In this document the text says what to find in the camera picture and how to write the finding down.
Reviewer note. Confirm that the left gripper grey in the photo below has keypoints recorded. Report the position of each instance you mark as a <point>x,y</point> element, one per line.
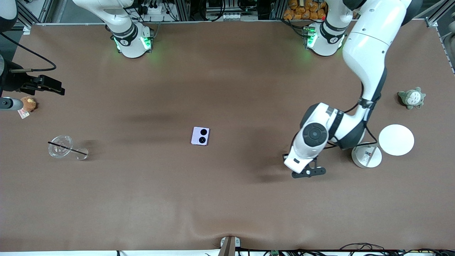
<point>285,155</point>

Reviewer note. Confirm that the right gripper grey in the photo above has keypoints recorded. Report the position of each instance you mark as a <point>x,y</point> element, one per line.
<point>14,80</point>

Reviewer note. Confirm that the lilac flip phone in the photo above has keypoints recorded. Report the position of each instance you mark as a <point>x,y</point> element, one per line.
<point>197,137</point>

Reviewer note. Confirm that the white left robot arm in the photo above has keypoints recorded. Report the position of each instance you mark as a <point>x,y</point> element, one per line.
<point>366,53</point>

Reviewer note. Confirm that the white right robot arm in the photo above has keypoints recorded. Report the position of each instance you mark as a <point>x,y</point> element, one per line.
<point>131,42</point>

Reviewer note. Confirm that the brown plush toy with tag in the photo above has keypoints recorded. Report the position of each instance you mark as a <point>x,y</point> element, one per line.
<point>29,105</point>

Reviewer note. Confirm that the clear plastic cup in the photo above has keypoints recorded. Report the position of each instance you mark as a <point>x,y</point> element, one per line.
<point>57,152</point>

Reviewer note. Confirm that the black straw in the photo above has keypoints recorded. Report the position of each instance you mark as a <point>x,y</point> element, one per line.
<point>67,148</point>

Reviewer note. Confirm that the white round desk lamp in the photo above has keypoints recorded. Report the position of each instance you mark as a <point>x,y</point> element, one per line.
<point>396,139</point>

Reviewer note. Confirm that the grey Totoro plush toy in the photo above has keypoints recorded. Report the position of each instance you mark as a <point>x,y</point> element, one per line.
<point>412,98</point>

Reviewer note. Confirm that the white power strip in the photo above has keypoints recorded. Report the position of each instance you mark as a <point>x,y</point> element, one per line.
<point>153,10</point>

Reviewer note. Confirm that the orange plush toy pile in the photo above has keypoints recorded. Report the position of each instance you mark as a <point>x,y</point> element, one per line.
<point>302,12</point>

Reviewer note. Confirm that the white terminal block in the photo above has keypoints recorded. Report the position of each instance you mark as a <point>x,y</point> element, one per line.
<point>231,16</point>

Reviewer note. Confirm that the aluminium frame profile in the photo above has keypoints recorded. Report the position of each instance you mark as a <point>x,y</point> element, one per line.
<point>439,14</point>
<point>32,14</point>

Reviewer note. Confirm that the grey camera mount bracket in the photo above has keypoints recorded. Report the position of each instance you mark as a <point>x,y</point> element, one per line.
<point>229,247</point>

